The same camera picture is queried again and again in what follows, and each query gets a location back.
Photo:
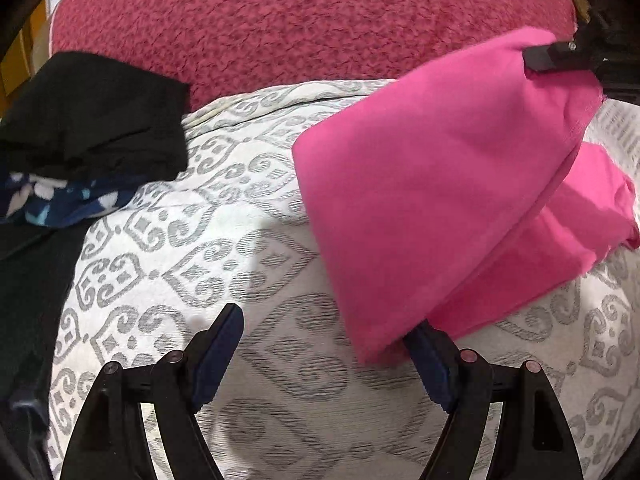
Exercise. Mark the black cloth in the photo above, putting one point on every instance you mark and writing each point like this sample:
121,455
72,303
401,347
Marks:
100,115

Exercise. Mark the white grey patterned bedspread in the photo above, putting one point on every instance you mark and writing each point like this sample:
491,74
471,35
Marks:
225,240

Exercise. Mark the pink pants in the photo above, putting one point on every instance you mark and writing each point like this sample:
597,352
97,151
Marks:
425,185

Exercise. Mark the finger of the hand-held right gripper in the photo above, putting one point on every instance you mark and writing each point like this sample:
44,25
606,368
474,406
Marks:
555,57

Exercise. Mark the dark cloth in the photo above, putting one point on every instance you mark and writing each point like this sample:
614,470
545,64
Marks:
30,310

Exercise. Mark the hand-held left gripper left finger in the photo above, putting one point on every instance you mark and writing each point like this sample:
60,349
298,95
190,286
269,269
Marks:
216,360

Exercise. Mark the wooden door frame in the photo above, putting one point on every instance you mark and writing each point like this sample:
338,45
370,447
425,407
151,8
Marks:
27,55

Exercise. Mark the navy floral cloth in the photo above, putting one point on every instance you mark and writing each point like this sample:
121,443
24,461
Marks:
60,202

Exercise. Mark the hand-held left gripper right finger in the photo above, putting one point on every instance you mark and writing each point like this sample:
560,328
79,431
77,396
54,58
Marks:
431,362

